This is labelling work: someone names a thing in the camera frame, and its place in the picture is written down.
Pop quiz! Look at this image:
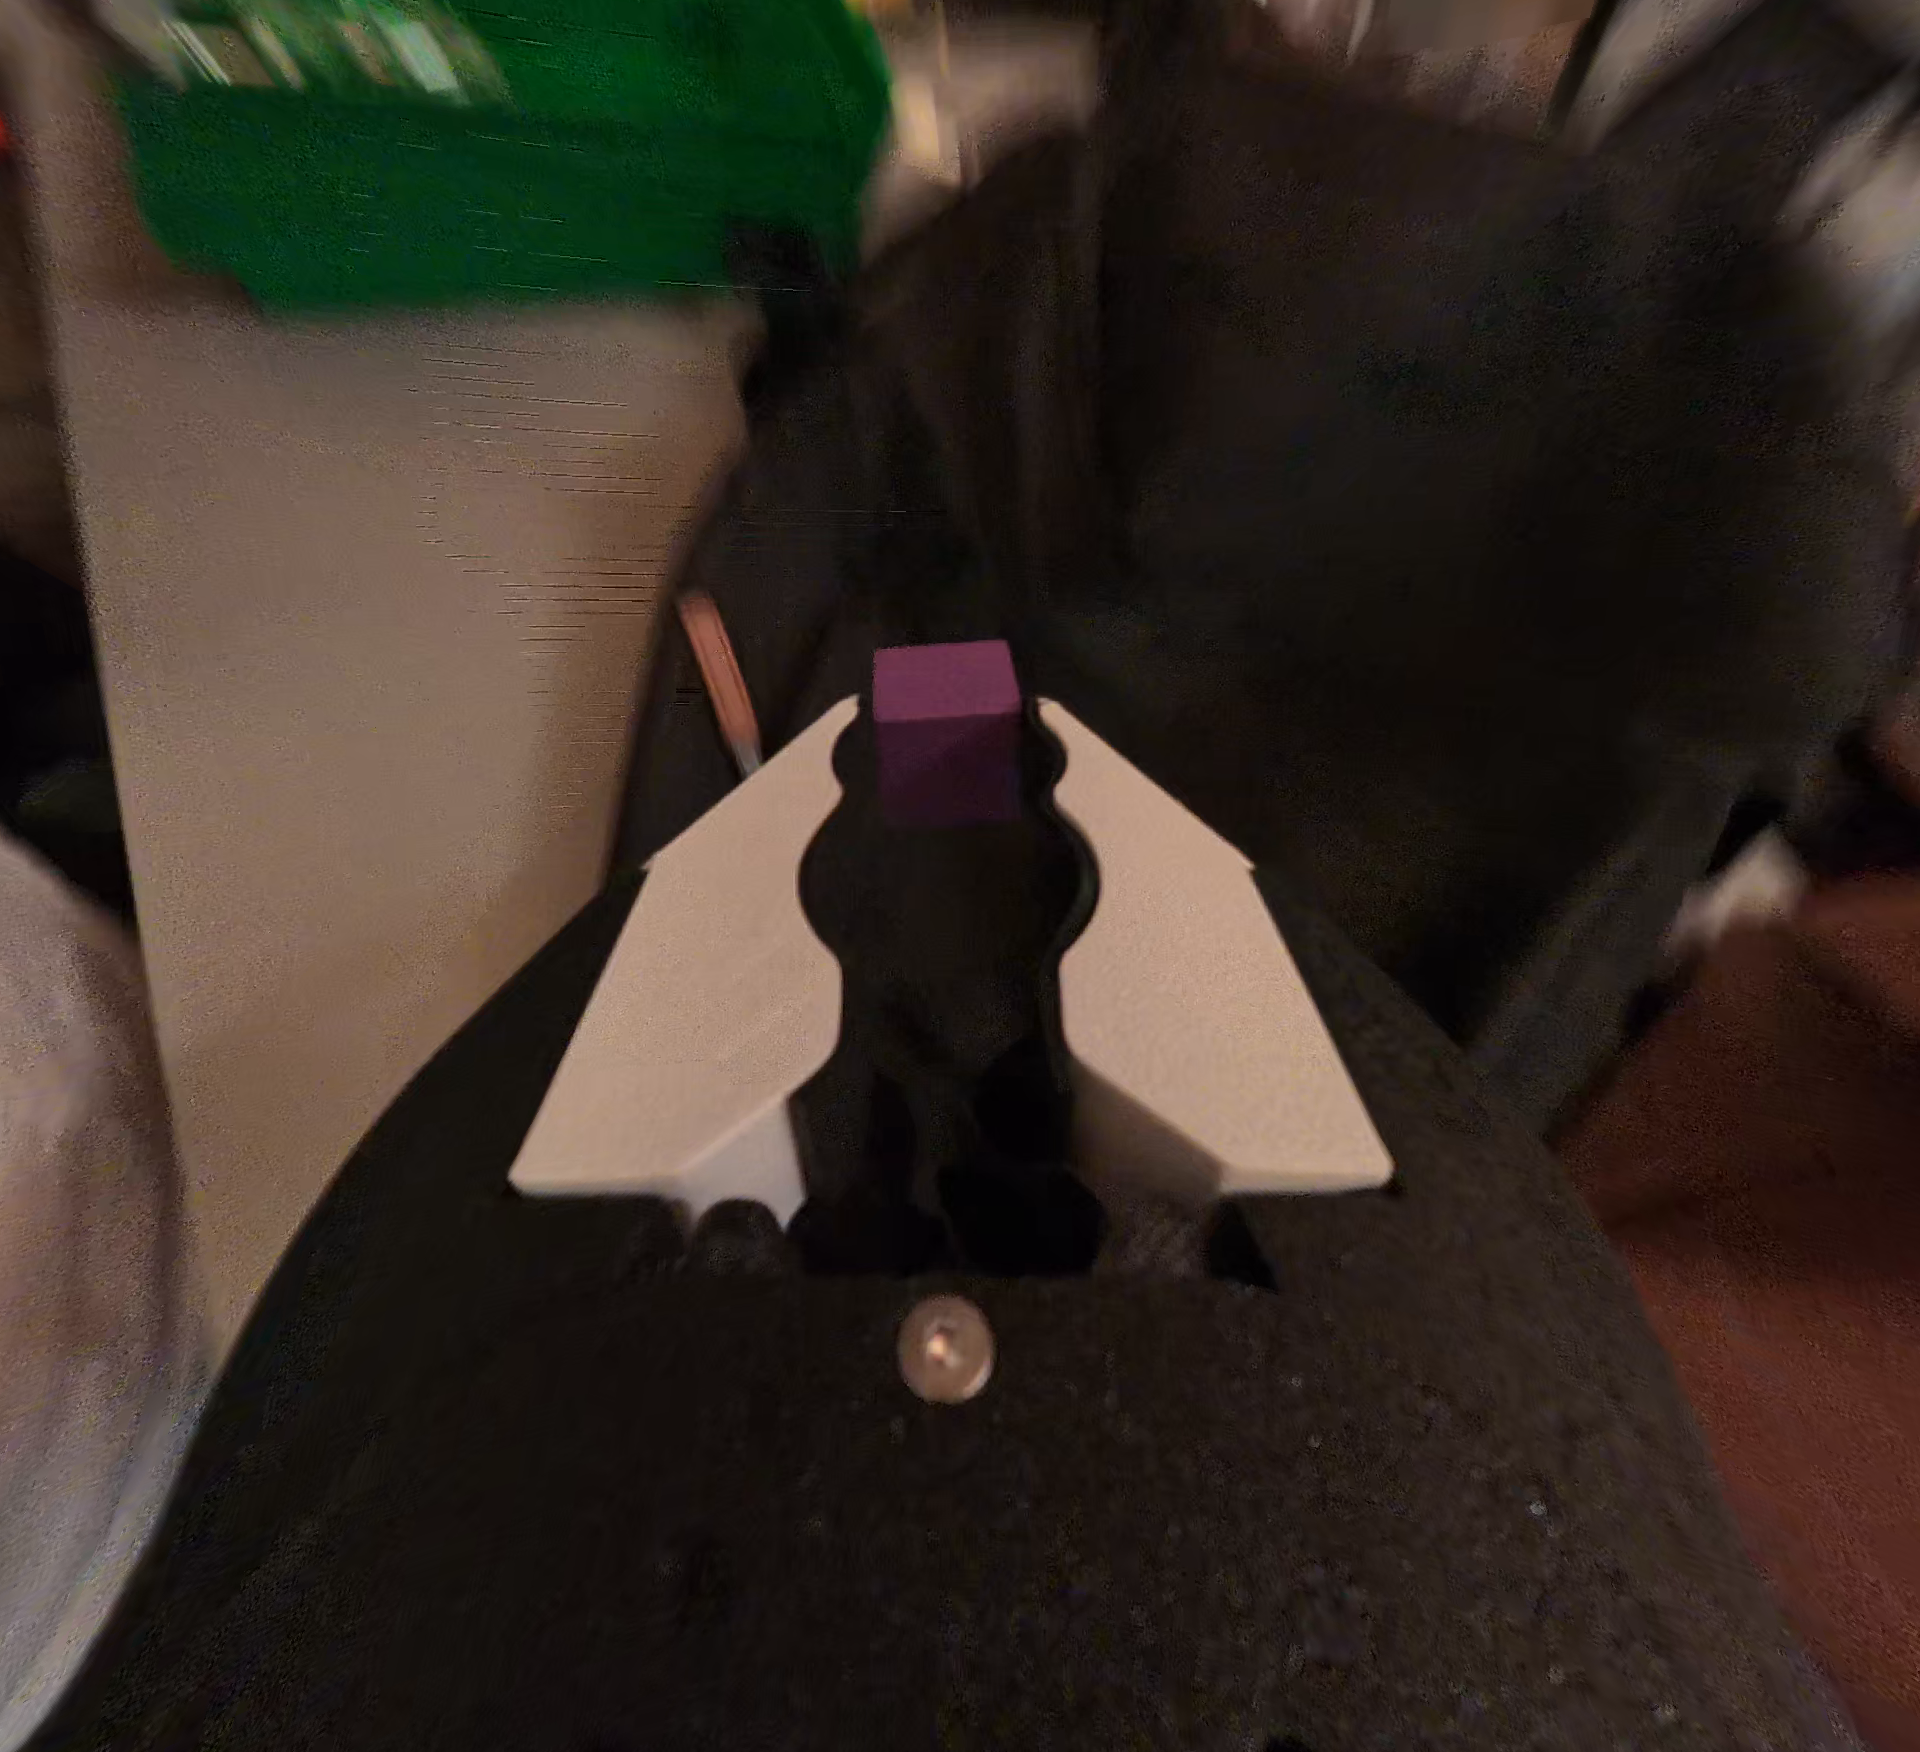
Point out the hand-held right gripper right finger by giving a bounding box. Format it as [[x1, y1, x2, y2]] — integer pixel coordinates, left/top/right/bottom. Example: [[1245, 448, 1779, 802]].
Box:
[[1033, 697, 1397, 1202]]

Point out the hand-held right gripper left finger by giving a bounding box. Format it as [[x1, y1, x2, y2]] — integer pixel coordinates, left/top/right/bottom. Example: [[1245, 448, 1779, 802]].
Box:
[[506, 694, 875, 1222]]

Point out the purple cube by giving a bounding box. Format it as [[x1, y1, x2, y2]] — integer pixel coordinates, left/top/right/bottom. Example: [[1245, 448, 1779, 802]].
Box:
[[871, 640, 1023, 830]]

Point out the white desk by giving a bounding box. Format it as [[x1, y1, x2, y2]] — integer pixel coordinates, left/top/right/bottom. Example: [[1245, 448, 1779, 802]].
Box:
[[31, 118, 767, 1364]]

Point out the pen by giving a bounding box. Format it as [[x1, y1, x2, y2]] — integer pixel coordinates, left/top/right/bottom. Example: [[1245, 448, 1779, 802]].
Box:
[[675, 589, 764, 779]]

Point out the dark cloth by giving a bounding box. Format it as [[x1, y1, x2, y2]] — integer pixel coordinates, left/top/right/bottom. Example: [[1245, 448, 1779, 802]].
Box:
[[616, 43, 1908, 1154]]

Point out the green box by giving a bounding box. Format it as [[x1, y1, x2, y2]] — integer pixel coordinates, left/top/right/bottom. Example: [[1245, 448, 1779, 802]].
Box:
[[112, 0, 899, 311]]

